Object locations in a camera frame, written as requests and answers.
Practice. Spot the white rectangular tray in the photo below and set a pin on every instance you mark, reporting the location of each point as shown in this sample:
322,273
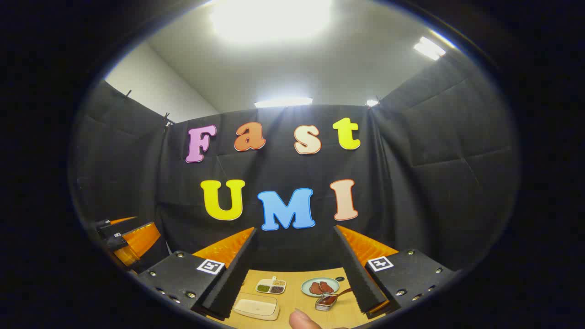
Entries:
240,310

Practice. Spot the black backdrop cloth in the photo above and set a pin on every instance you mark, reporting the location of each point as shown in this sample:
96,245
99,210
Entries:
274,169

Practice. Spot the small ceiling light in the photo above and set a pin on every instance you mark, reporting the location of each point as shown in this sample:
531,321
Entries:
372,103

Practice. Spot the black cloth clip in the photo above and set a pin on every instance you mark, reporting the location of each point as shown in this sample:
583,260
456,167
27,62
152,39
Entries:
127,94
167,118

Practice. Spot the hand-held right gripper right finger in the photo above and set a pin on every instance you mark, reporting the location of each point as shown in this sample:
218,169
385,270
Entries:
361,278

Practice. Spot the white divided grain dish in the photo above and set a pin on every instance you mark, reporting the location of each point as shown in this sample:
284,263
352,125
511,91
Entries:
270,286

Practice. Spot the red meat piece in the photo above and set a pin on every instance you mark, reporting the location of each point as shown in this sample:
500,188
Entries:
315,288
326,287

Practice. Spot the pale green plate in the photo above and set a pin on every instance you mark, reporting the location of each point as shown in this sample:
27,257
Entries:
336,284

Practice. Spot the small brown spoon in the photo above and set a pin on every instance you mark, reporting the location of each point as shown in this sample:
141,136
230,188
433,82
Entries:
342,293

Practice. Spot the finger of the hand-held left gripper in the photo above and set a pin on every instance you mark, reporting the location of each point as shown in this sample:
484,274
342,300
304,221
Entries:
103,224
137,244

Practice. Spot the ceiling light panel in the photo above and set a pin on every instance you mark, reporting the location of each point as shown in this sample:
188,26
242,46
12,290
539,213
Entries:
429,48
269,18
283,102

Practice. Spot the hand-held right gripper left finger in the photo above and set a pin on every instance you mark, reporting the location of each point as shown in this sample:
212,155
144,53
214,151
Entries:
233,278

